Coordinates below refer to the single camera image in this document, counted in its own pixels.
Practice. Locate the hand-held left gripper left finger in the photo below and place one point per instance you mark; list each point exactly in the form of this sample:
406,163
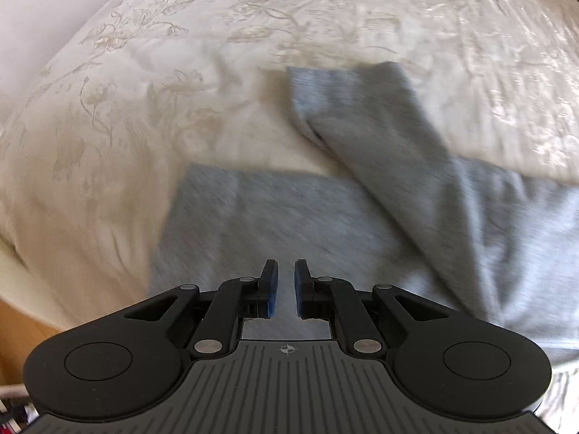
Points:
270,290

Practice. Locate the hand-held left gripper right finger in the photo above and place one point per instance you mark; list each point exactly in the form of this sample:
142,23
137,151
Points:
300,290

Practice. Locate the cream floral bedspread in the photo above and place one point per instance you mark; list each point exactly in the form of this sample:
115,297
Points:
135,99

